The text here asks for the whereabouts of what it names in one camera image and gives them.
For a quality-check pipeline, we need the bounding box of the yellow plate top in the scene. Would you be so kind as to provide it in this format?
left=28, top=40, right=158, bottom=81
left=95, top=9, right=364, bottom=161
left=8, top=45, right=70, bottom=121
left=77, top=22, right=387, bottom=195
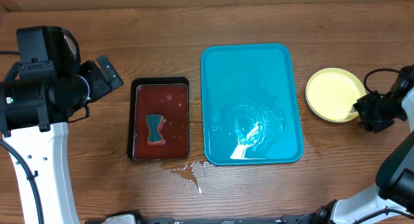
left=305, top=67, right=366, bottom=123

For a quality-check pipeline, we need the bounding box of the wet sponge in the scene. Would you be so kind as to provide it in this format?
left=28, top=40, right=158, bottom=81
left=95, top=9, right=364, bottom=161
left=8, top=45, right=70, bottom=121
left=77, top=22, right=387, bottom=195
left=146, top=114, right=165, bottom=146

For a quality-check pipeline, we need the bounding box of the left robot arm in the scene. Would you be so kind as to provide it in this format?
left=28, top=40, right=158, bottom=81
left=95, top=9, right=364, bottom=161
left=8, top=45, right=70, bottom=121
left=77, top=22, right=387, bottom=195
left=1, top=26, right=123, bottom=223

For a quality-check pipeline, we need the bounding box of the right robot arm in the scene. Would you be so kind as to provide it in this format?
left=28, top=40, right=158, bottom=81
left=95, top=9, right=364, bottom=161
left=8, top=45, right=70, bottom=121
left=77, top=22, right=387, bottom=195
left=298, top=65, right=413, bottom=223

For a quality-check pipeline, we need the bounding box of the black tray with red water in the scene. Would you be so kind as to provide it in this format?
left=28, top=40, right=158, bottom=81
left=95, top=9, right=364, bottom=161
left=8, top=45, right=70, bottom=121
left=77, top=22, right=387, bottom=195
left=127, top=76, right=190, bottom=161

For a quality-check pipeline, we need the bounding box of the teal plastic tray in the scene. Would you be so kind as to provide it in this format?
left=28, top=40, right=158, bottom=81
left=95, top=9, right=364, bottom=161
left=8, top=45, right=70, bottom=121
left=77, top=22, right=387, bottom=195
left=201, top=43, right=304, bottom=166

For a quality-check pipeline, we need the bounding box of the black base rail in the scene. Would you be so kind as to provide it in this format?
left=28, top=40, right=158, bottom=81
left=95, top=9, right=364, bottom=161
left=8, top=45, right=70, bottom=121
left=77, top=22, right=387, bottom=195
left=83, top=210, right=321, bottom=224

